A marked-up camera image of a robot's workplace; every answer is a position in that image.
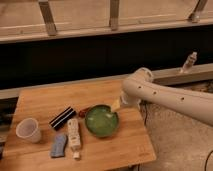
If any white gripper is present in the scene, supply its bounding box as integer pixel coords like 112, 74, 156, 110
111, 92, 140, 112

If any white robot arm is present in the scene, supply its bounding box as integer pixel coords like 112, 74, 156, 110
111, 68, 213, 126

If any green ceramic bowl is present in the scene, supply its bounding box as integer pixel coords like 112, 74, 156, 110
85, 104, 119, 138

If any small red object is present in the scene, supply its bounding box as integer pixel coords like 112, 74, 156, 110
78, 108, 90, 118

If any black striped box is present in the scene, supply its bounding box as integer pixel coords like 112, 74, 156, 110
49, 107, 76, 130

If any wooden board table top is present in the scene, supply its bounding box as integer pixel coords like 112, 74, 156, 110
0, 80, 156, 171

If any white remote controller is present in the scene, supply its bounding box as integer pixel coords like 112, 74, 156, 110
67, 118, 82, 160

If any blue grey cloth sponge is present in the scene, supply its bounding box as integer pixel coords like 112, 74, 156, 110
50, 133, 67, 158

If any white bottle in background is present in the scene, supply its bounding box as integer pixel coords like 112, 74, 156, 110
180, 52, 197, 73

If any black cable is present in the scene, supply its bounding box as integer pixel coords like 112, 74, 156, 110
141, 102, 149, 128

